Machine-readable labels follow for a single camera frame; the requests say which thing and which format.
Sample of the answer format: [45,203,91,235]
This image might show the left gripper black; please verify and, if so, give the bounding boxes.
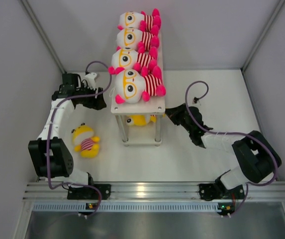
[77,83,106,110]

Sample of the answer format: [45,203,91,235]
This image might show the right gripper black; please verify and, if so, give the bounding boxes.
[164,103,193,133]

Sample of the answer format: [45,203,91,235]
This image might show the yellow plush striped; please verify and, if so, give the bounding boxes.
[126,115,156,126]

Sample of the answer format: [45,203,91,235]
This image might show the white plush pink striped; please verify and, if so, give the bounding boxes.
[117,8,162,32]
[116,25,160,51]

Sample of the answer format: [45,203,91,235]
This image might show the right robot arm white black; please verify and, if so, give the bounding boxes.
[165,104,282,201]

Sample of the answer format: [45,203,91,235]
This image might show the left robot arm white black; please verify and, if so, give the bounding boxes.
[28,72,111,200]

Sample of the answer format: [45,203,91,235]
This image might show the white two-tier shelf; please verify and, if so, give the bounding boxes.
[110,33,166,147]

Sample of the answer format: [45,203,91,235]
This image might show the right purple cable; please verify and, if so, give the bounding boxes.
[185,81,280,218]

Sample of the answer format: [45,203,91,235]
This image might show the purple cable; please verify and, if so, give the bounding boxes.
[185,81,280,218]
[46,61,113,217]

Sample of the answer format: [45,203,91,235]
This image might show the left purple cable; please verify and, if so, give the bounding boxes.
[46,61,113,217]

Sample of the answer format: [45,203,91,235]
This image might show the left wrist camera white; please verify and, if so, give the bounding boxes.
[84,72,99,90]

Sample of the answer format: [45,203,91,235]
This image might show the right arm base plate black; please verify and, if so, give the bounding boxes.
[198,183,245,201]

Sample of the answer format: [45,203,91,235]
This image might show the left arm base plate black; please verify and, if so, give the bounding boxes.
[67,184,111,200]

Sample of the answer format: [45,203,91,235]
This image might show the white slotted cable duct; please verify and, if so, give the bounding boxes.
[33,202,221,213]

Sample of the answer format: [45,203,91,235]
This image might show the aluminium front rail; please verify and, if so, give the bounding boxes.
[23,181,285,202]

